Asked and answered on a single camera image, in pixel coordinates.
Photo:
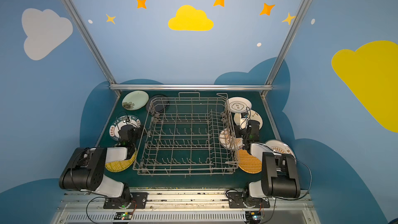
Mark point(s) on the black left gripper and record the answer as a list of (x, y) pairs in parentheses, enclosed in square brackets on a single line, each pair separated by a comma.
[(137, 131)]

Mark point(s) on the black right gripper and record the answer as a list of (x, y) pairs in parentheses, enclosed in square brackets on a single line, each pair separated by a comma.
[(246, 130)]

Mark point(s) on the cream plate floral rim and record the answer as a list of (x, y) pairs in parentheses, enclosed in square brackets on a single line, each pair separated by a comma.
[(241, 121)]

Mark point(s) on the white plate black emblem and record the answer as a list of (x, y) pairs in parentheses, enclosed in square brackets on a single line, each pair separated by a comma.
[(239, 104)]

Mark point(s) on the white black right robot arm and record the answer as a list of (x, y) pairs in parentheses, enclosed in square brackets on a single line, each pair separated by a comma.
[(279, 177)]

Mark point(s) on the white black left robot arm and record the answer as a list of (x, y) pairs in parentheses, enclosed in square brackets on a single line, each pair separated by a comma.
[(85, 170)]

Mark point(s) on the white plate green text rim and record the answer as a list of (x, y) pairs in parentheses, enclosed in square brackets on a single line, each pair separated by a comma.
[(120, 122)]

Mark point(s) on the white orange sunburst plate right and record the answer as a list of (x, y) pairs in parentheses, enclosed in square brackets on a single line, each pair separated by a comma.
[(279, 147)]

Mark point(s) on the orange woven plate right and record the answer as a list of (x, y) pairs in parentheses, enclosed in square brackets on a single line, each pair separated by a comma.
[(249, 163)]

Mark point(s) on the yellow woven plate left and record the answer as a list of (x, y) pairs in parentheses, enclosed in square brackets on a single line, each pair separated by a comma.
[(119, 166)]

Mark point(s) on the pale green floral plate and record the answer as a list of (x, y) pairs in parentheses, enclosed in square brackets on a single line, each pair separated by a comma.
[(135, 100)]

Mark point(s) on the dark black plate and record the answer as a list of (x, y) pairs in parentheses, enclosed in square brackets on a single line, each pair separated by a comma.
[(157, 104)]

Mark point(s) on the left green circuit board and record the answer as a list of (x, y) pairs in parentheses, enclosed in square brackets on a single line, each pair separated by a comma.
[(123, 216)]

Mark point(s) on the green circuit board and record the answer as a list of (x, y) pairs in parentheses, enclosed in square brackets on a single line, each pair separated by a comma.
[(253, 218), (123, 216)]

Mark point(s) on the right green circuit board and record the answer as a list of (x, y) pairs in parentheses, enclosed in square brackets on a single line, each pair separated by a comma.
[(253, 218)]

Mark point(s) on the horizontal aluminium frame bar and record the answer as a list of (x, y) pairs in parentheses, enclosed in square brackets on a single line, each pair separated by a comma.
[(125, 87)]

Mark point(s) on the grey wire dish rack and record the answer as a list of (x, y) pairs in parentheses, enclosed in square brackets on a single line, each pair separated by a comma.
[(184, 139)]

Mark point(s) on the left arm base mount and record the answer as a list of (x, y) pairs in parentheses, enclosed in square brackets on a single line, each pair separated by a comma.
[(136, 200)]

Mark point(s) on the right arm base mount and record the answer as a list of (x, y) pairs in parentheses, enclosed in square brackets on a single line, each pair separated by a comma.
[(236, 199)]

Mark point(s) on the aluminium rail base frame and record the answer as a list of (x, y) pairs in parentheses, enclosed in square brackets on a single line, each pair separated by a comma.
[(182, 206)]

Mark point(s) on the right diagonal aluminium post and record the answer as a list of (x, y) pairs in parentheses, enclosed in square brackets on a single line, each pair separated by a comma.
[(294, 27)]

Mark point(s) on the diagonal aluminium post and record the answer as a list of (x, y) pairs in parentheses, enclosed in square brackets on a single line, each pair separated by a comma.
[(294, 27), (81, 26)]

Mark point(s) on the left diagonal aluminium post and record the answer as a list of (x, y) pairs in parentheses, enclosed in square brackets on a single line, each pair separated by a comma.
[(81, 26)]

